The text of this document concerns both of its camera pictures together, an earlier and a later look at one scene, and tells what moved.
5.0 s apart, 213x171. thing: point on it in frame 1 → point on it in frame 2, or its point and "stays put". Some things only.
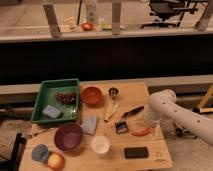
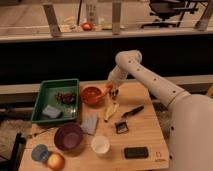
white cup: x=100 y=144 stays put
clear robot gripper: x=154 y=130 → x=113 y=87
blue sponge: x=51 y=112 stays put
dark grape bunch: x=66 y=97 stays put
